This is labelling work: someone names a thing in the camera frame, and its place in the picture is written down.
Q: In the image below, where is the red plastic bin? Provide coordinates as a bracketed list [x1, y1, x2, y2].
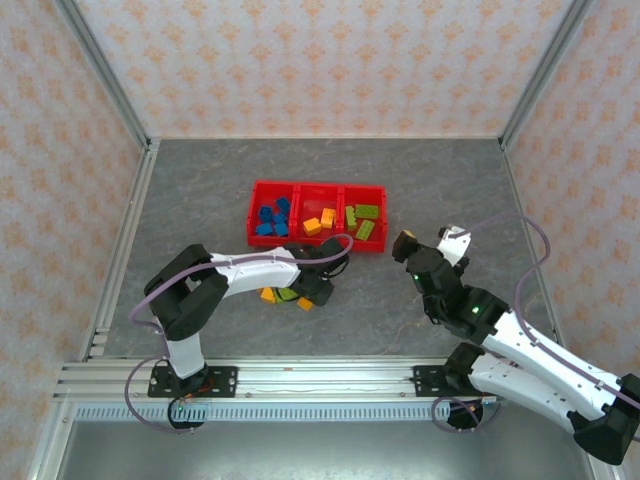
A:
[295, 182, 346, 251]
[247, 179, 301, 249]
[340, 184, 389, 254]

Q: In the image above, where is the grey metal base panel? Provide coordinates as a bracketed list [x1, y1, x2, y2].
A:
[27, 419, 616, 480]

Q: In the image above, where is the purple cable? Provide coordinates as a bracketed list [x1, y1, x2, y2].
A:
[123, 232, 355, 435]
[430, 212, 640, 434]

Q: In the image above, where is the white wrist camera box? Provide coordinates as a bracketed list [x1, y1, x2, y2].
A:
[437, 224, 474, 269]

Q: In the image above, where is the aluminium front frame rail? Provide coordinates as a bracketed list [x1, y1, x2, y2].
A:
[52, 355, 501, 402]

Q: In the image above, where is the aluminium frame side rail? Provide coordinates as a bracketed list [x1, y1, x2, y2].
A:
[498, 137, 561, 341]
[79, 138, 162, 362]

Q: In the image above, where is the grey slotted cable duct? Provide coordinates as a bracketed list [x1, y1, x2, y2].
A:
[73, 402, 499, 422]

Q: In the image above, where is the aluminium frame post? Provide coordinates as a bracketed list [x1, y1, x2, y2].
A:
[53, 0, 154, 151]
[498, 0, 596, 151]

